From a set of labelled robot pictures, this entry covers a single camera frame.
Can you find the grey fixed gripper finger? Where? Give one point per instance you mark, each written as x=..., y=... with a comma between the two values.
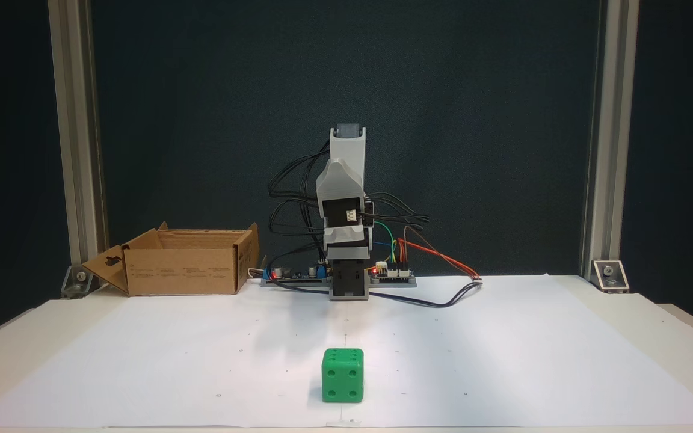
x=346, y=243

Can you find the green dice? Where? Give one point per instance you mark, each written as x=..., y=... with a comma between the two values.
x=342, y=382

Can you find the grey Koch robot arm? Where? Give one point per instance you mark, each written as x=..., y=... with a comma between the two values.
x=346, y=144

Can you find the circuit board with white connector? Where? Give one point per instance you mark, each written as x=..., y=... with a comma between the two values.
x=394, y=276

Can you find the circuit board with blue parts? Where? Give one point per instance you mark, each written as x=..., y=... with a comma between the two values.
x=289, y=276

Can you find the open cardboard box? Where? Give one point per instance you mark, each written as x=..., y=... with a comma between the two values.
x=184, y=273

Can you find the metal corner bracket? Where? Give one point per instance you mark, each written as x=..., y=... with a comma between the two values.
x=79, y=282
x=610, y=275

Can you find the aluminium frame post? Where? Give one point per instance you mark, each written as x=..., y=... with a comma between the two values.
x=611, y=150
x=76, y=150

